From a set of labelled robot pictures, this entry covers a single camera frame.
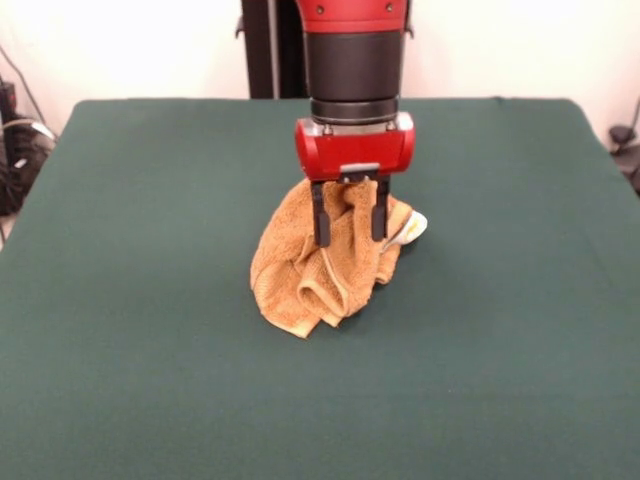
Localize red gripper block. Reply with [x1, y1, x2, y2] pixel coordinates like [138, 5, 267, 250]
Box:
[293, 112, 416, 247]

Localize tan terry towel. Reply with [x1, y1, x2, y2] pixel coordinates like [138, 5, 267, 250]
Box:
[249, 177, 430, 340]

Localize dark green table cloth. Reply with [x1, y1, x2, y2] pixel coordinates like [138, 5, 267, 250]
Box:
[0, 97, 640, 480]

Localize black equipment heap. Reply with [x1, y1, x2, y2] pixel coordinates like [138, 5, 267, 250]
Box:
[0, 117, 56, 216]

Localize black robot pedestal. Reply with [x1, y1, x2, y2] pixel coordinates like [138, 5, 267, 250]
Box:
[234, 0, 416, 100]

